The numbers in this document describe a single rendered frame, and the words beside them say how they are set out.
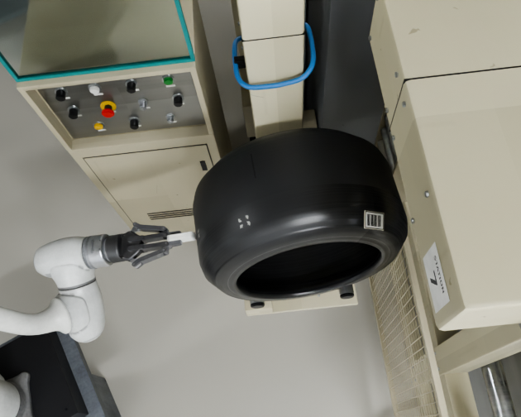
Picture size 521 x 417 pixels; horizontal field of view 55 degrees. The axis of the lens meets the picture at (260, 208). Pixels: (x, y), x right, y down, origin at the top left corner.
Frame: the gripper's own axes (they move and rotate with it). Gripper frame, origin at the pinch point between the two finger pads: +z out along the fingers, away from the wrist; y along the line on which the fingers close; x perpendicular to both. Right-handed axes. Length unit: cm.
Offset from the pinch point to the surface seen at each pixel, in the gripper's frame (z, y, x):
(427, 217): 55, -22, -43
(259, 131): 24.3, 24.6, -5.4
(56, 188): -112, 89, 108
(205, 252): 8.0, -7.4, -5.6
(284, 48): 36, 25, -34
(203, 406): -34, -34, 119
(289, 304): 21, -10, 46
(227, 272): 12.4, -12.3, -2.9
